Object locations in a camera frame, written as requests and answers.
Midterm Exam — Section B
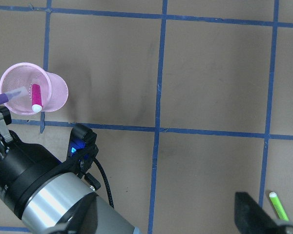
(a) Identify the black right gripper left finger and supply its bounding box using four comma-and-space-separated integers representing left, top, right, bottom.
63, 194, 96, 234

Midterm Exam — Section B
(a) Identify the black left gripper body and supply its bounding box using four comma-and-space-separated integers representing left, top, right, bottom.
0, 106, 60, 219

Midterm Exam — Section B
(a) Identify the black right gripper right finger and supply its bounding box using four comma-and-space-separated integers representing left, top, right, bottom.
234, 192, 278, 234

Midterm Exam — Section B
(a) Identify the pink highlighter pen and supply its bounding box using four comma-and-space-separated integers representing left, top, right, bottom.
31, 84, 43, 113

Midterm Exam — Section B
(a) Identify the purple highlighter pen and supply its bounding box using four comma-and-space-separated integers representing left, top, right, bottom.
0, 87, 28, 105

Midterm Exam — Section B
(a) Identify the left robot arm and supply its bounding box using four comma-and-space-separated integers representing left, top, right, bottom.
0, 106, 140, 234

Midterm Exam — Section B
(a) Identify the pink mesh cup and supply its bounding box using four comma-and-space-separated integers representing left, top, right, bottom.
0, 62, 68, 115

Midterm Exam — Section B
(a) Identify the green highlighter pen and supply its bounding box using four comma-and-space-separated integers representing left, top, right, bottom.
269, 192, 289, 221

